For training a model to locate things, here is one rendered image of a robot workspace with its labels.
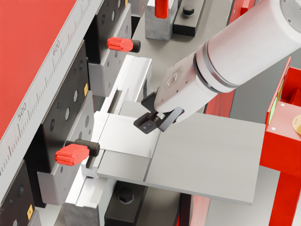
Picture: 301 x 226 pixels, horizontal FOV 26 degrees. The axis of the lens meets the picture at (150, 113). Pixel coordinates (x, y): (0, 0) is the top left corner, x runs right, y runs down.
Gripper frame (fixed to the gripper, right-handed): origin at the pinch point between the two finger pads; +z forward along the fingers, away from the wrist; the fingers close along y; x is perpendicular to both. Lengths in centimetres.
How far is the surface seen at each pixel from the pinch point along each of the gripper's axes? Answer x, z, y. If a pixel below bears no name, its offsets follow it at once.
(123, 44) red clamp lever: -16.2, -18.3, 12.0
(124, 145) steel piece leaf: 1.0, 7.5, 2.5
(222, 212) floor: 77, 75, -61
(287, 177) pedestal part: 53, 21, -34
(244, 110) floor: 77, 74, -112
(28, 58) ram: -27.3, -25.1, 30.6
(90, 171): -1.2, 11.8, 8.2
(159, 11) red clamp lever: -8.2, -6.8, -14.2
